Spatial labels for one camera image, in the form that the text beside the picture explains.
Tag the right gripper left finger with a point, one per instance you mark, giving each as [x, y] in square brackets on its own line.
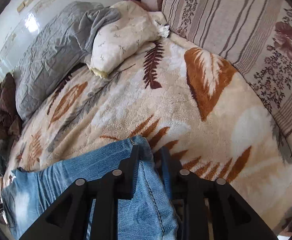
[128, 178]

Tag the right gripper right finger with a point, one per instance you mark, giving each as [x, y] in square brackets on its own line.
[170, 174]

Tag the brown clothing pile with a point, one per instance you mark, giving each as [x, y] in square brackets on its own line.
[10, 121]

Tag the beige leaf pattern blanket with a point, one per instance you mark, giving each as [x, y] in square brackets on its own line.
[178, 96]

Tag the white patterned pillow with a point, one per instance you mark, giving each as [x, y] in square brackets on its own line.
[117, 41]

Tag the grey quilted pillow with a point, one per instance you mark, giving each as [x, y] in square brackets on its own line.
[61, 44]

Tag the striped floral bedspread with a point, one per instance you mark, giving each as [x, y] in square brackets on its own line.
[254, 35]

